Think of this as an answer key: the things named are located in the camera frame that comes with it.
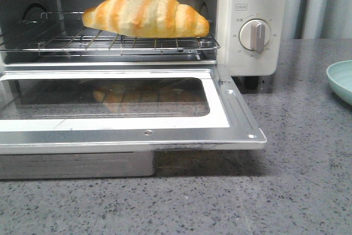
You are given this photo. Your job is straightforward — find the golden croissant bread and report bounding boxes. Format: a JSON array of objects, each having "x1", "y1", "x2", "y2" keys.
[{"x1": 82, "y1": 0, "x2": 210, "y2": 38}]

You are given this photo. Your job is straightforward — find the glass oven door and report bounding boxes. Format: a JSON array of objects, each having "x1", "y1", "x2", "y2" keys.
[{"x1": 1, "y1": 66, "x2": 267, "y2": 155}]

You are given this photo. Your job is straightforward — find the black right oven foot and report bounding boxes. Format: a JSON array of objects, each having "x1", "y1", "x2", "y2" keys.
[{"x1": 244, "y1": 76, "x2": 259, "y2": 90}]

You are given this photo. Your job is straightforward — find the cream white toaster oven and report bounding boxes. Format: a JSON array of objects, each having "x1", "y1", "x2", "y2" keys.
[{"x1": 1, "y1": 0, "x2": 287, "y2": 77}]

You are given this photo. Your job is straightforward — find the lower timer knob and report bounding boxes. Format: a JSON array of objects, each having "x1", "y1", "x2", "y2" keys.
[{"x1": 239, "y1": 19, "x2": 271, "y2": 53}]

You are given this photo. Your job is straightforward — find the mint green plate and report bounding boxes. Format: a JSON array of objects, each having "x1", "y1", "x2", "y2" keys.
[{"x1": 326, "y1": 60, "x2": 352, "y2": 105}]

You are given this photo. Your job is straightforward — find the silver oven door handle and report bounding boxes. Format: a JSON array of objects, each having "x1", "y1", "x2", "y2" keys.
[{"x1": 1, "y1": 151, "x2": 155, "y2": 180}]

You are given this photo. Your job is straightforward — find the metal wire oven rack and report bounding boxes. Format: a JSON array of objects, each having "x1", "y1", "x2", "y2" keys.
[{"x1": 1, "y1": 12, "x2": 220, "y2": 56}]

